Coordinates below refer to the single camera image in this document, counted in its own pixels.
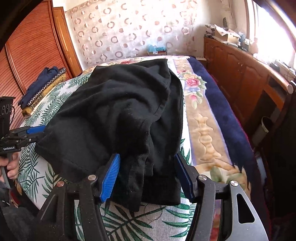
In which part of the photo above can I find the black t-shirt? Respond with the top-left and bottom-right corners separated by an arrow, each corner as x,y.
35,59 -> 183,211

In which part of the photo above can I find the person's left hand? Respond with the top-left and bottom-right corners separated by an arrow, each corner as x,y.
0,152 -> 20,180

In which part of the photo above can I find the yellow patterned folded garment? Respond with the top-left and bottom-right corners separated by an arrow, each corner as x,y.
22,67 -> 66,116

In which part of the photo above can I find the floral blanket with navy border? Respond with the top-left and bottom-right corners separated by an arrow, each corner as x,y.
82,55 -> 260,241

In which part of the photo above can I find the navy folded garment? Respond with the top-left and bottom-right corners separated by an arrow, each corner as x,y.
18,66 -> 59,109

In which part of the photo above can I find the wooden louvered wardrobe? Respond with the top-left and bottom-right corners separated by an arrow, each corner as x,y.
1,1 -> 82,128

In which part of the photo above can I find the white waste bin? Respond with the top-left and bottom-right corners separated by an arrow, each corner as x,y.
252,116 -> 273,146

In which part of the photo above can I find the wooden sideboard cabinet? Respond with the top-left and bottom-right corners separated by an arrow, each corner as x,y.
204,37 -> 292,147

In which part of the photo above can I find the circle patterned sheer curtain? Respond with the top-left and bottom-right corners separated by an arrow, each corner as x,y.
65,1 -> 203,69

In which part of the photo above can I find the cardboard box with blue items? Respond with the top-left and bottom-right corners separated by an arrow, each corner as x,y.
147,45 -> 167,56

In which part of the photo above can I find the open cardboard box on cabinet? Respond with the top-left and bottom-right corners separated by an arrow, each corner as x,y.
214,25 -> 240,44

